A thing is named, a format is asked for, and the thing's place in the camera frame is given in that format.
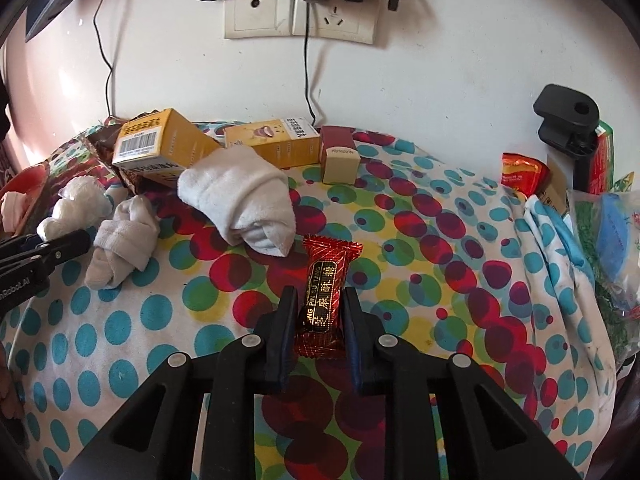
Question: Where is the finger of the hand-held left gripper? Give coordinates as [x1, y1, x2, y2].
[0, 234, 42, 260]
[30, 229, 94, 273]

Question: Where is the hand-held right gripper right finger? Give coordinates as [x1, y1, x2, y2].
[342, 287, 593, 480]

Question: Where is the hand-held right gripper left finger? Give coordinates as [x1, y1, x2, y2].
[60, 286, 299, 480]

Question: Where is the red candy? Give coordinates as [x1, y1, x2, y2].
[294, 234, 364, 359]

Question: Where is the small white sock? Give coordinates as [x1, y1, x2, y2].
[84, 195, 161, 290]

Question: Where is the polka dot blanket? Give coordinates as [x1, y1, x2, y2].
[0, 120, 618, 480]

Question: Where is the large white rolled towel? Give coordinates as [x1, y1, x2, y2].
[177, 147, 296, 257]

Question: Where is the yellow box with barcode side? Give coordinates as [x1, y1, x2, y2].
[111, 108, 222, 181]

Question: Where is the red and beige small box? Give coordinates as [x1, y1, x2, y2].
[319, 125, 361, 185]

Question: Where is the yellow box with face print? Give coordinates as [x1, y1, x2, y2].
[222, 117, 322, 170]

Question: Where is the red snack packet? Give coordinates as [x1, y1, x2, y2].
[500, 152, 551, 198]

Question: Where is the brown cardboard box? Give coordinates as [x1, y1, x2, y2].
[537, 152, 576, 216]

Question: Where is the clear plastic bag blue item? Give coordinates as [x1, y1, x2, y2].
[567, 180, 640, 366]

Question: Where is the green box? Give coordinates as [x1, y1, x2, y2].
[587, 121, 617, 196]

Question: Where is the black clamp stand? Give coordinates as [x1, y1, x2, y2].
[532, 84, 601, 196]

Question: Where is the thin black cable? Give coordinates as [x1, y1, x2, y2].
[92, 0, 122, 120]

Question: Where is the black adapter cable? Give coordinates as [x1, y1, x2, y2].
[301, 0, 319, 128]

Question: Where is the white single-hole wall socket plate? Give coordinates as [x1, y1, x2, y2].
[223, 0, 296, 40]

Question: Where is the white multi-hole wall socket plate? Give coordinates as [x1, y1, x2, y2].
[291, 0, 377, 45]

